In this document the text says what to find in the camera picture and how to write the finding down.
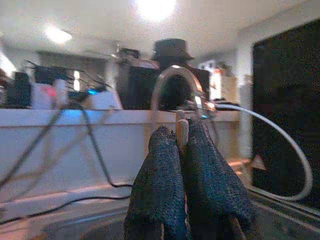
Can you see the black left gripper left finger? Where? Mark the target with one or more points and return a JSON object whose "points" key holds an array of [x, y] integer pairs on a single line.
{"points": [[157, 187]]}

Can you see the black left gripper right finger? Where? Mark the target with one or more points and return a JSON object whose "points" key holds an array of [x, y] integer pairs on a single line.
{"points": [[212, 190]]}

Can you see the large black appliance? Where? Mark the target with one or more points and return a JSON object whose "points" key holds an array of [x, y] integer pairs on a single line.
{"points": [[287, 87]]}

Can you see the white box with pink mark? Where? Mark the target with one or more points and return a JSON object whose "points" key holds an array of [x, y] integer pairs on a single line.
{"points": [[45, 97]]}

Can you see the black monitor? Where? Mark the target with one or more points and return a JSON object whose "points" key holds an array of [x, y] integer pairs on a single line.
{"points": [[135, 85]]}

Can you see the ceiling light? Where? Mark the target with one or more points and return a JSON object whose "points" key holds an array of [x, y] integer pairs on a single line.
{"points": [[58, 35], [156, 8]]}

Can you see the person wearing black hat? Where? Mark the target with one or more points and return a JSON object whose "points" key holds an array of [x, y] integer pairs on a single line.
{"points": [[172, 50]]}

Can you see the plain white box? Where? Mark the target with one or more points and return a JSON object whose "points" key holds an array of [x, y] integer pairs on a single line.
{"points": [[105, 101]]}

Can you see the chrome kitchen faucet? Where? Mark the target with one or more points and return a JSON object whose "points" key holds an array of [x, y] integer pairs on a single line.
{"points": [[157, 85]]}

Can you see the black speaker box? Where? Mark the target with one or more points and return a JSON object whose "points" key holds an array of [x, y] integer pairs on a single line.
{"points": [[18, 90]]}

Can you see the stainless steel sink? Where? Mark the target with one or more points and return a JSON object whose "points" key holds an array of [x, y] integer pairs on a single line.
{"points": [[287, 220]]}

